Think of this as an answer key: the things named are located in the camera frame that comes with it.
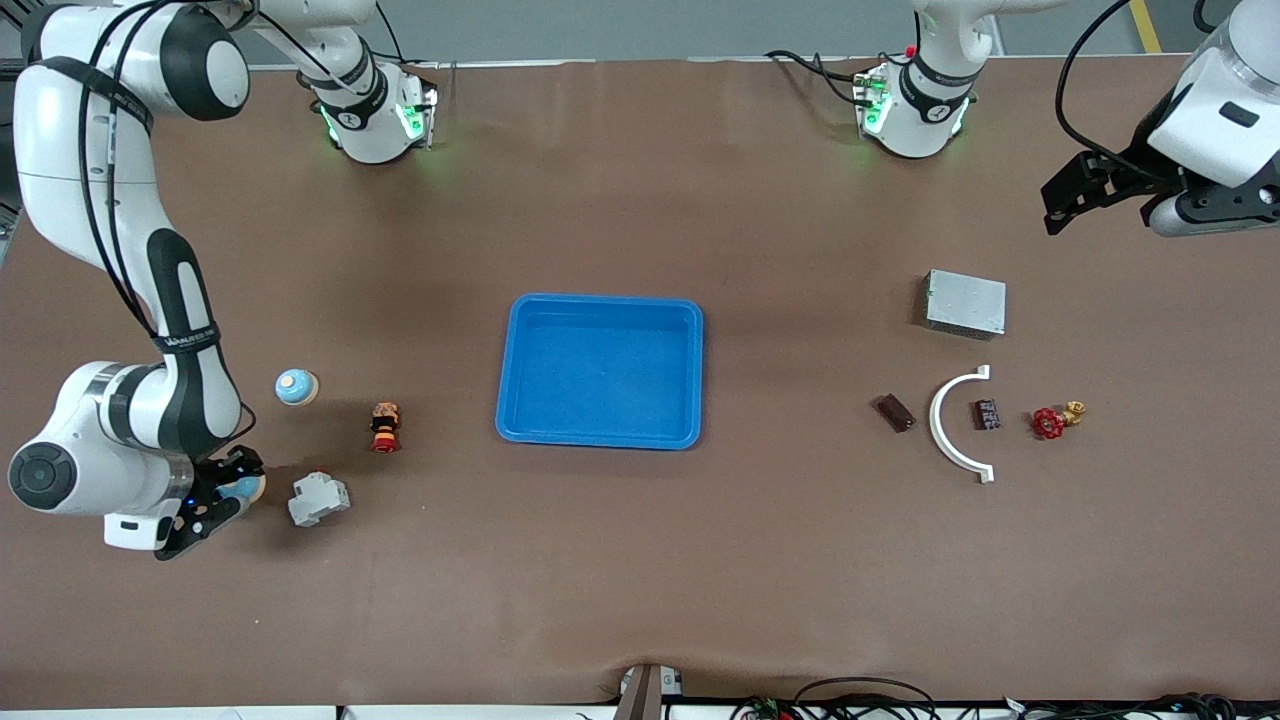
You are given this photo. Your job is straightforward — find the dark brown block capacitor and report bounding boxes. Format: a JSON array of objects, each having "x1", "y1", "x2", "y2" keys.
[{"x1": 873, "y1": 392, "x2": 918, "y2": 434}]

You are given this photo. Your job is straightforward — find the white circuit breaker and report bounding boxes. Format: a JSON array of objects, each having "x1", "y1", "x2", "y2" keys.
[{"x1": 287, "y1": 468, "x2": 353, "y2": 528}]

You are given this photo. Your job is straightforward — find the silver metal power supply box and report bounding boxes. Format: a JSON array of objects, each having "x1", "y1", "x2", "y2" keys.
[{"x1": 920, "y1": 268, "x2": 1008, "y2": 342}]

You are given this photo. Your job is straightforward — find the red valve brass fitting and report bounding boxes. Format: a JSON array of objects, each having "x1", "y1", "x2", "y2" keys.
[{"x1": 1031, "y1": 400, "x2": 1087, "y2": 442}]

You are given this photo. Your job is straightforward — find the blue plastic tray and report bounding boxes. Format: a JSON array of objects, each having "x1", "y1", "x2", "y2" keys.
[{"x1": 495, "y1": 293, "x2": 706, "y2": 451}]

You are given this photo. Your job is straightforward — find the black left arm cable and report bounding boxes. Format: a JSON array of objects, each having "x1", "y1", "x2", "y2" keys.
[{"x1": 1055, "y1": 0, "x2": 1216, "y2": 186}]

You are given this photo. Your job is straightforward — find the white curved plastic bracket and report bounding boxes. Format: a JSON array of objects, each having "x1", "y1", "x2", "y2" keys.
[{"x1": 928, "y1": 364, "x2": 997, "y2": 485}]

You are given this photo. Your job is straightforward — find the black arm base cable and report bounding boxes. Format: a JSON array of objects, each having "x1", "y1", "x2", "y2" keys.
[{"x1": 765, "y1": 48, "x2": 873, "y2": 109}]

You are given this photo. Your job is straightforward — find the metal table edge bracket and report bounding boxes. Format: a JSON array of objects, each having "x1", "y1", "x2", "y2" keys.
[{"x1": 615, "y1": 663, "x2": 686, "y2": 720}]

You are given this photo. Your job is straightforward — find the black cable bundle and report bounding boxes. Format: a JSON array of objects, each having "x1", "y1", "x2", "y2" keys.
[{"x1": 1000, "y1": 690, "x2": 1280, "y2": 720}]

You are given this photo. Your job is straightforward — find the black looped cable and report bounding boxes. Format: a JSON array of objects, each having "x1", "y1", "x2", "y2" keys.
[{"x1": 793, "y1": 676, "x2": 941, "y2": 720}]

